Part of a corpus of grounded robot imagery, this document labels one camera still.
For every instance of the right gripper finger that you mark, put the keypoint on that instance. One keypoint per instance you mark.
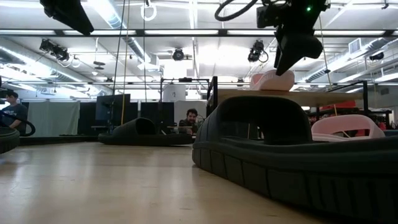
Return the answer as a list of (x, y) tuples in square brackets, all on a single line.
[(300, 46), (279, 53)]

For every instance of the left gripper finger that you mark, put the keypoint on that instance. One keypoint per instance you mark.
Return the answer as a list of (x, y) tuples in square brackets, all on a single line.
[(77, 27), (83, 22)]

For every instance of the pink rubber slide sandal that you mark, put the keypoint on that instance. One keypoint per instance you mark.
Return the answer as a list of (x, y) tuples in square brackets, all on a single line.
[(273, 82), (342, 120)]

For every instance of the black rubber slide sandal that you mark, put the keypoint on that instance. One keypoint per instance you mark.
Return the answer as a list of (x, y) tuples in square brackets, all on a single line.
[(280, 174), (133, 130), (7, 140)]

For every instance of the red box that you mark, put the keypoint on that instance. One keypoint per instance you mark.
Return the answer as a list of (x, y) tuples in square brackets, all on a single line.
[(342, 104)]

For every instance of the thin black hanging line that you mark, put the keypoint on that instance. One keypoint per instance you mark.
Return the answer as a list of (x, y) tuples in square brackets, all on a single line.
[(144, 62)]

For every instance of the black monitor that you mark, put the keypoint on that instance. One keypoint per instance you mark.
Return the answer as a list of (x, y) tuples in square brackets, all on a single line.
[(112, 107)]

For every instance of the white curtain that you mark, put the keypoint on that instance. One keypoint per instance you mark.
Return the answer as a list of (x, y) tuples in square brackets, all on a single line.
[(53, 118)]

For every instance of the person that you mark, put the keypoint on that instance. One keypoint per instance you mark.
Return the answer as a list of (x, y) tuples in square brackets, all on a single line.
[(191, 116), (15, 115)]

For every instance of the black partition panel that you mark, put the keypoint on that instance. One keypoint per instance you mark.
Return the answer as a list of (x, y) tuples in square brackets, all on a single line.
[(149, 113)]

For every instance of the wooden background workbench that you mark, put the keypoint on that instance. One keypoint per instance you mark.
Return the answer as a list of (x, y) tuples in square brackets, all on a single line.
[(174, 127)]

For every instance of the black hanging rig camera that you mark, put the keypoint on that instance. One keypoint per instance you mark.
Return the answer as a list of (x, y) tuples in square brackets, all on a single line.
[(178, 54), (377, 56), (255, 51), (59, 53)]

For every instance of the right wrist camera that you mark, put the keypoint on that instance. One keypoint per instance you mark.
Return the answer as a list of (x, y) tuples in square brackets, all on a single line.
[(267, 15)]

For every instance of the wooden shelf with black frame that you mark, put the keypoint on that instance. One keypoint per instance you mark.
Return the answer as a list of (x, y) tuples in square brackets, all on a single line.
[(311, 97)]

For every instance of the black background rig frame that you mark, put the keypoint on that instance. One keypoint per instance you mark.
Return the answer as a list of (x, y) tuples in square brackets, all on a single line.
[(185, 79)]

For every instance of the black aluminium table frame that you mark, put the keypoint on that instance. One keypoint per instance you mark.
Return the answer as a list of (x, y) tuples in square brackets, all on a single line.
[(62, 140)]

